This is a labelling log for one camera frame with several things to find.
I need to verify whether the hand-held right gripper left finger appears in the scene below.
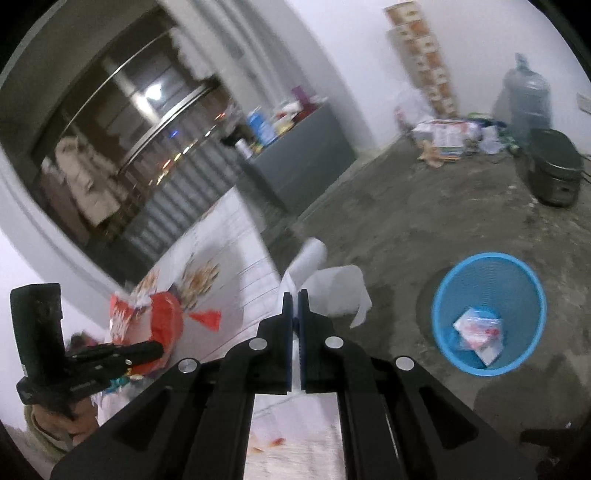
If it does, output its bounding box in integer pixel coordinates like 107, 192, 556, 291
50, 292, 296, 480

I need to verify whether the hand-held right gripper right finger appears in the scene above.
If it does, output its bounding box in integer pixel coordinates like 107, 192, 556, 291
298, 289, 539, 480

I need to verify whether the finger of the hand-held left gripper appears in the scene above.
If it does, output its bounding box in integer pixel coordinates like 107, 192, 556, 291
67, 340, 165, 367

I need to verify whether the red snack bag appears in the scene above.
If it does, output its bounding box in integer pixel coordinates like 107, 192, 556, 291
108, 291, 184, 376

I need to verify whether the white tissue paper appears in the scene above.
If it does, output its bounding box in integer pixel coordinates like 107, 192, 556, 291
279, 237, 374, 329

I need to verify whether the blue plastic mesh basket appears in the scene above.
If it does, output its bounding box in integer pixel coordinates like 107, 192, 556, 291
431, 252, 548, 376

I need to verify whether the person's left hand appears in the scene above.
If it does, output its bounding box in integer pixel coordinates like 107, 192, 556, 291
33, 398, 101, 448

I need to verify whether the red wrapper scrap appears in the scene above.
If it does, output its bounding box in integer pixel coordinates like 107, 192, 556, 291
188, 309, 222, 330

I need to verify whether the floral printed tablecloth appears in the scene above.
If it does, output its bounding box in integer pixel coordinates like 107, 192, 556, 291
99, 187, 345, 480

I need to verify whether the beige coat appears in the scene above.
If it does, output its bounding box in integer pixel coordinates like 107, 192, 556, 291
54, 136, 131, 228

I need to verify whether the grey corrugated panel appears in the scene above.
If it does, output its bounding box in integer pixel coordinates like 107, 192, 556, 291
124, 138, 246, 260

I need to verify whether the grey cabinet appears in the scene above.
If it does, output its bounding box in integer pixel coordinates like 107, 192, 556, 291
235, 102, 359, 216

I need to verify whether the clear plastic wrapper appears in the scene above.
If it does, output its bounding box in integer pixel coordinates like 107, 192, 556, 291
453, 307, 504, 368

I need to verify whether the blue and white packet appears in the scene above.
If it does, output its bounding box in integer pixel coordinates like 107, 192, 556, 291
247, 108, 279, 147

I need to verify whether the white plastic bag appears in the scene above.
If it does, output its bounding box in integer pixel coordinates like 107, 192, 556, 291
394, 88, 433, 134

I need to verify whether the steel handrail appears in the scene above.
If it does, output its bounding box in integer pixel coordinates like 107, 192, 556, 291
115, 76, 223, 172

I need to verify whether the tall printed cardboard box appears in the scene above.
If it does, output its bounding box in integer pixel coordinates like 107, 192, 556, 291
384, 0, 459, 119

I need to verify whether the black rice cooker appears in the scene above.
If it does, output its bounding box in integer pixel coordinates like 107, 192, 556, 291
525, 129, 584, 208

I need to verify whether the grey-blue water jug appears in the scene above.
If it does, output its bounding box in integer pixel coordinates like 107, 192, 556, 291
500, 53, 553, 149

